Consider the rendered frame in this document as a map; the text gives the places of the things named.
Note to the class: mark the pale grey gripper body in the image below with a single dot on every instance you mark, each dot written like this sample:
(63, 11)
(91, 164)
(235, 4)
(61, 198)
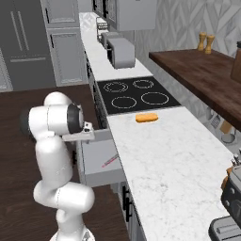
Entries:
(80, 136)

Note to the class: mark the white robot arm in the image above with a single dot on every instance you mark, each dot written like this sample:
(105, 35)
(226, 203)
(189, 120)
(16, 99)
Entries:
(51, 157)

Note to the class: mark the grey open drawer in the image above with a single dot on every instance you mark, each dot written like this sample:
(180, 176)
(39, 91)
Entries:
(94, 150)

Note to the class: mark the red and silver tongs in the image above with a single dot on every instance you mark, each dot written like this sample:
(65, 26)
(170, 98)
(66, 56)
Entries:
(109, 160)

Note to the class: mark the dark oven front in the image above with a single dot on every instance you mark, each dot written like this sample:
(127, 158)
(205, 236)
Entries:
(99, 106)

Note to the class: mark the grey base cupboard run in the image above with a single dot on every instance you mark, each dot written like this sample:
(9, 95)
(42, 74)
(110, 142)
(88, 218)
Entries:
(89, 69)

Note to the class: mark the orange bread roll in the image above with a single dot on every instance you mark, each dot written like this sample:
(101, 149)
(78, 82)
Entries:
(147, 117)

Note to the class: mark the black hob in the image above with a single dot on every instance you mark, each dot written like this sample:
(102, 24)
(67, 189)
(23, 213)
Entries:
(138, 94)

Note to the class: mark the tall grey cupboard run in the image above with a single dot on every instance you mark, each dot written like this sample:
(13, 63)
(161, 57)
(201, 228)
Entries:
(66, 47)

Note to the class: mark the grey toaster oven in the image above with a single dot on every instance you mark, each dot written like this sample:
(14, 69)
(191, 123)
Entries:
(122, 53)

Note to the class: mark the grey cupboard door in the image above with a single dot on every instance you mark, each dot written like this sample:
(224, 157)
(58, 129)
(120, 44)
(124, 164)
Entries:
(133, 216)

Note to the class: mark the grey toaster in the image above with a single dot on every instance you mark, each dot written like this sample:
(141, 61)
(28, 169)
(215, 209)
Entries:
(108, 37)

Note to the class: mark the dark grey fridge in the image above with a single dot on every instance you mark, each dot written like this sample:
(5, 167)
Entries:
(25, 44)

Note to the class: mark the white dish rack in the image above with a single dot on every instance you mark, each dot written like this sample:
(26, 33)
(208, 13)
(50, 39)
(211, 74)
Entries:
(101, 24)

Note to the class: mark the white hanging spatula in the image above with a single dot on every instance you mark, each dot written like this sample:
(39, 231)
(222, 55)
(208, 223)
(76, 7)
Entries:
(215, 121)

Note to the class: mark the dark wooden shelf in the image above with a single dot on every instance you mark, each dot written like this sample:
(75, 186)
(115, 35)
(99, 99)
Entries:
(204, 78)

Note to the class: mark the tan hanging board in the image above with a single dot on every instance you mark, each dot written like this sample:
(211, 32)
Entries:
(226, 127)

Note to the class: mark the grey hanging strainer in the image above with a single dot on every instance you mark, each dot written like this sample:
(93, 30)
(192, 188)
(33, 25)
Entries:
(228, 138)

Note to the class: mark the wooden pepper mill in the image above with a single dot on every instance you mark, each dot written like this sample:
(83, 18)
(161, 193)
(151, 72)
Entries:
(201, 41)
(209, 44)

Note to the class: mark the black and grey coffee machine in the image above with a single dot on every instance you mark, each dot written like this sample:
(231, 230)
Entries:
(230, 207)

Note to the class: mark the grey wall cupboard run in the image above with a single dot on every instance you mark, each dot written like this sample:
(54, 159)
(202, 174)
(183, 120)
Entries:
(131, 14)

